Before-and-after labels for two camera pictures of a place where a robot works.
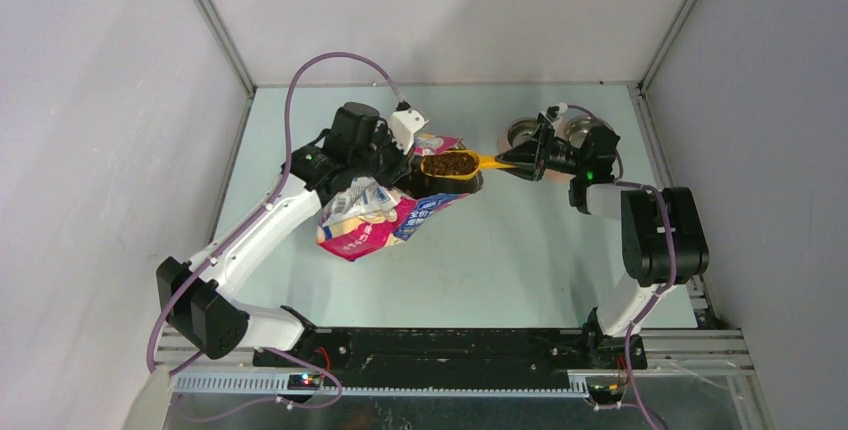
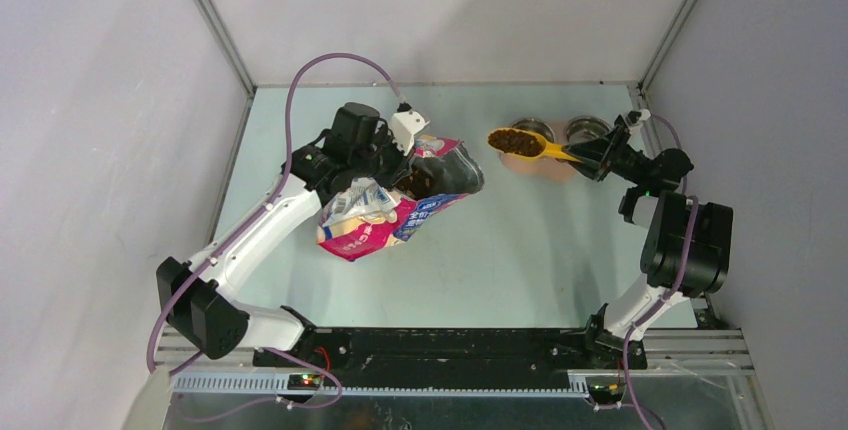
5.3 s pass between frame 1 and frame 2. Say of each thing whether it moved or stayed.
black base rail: stayed
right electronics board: stayed
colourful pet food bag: stayed
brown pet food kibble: moved
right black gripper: moved
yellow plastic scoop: moved
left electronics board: stayed
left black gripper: stayed
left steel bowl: stayed
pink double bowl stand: moved
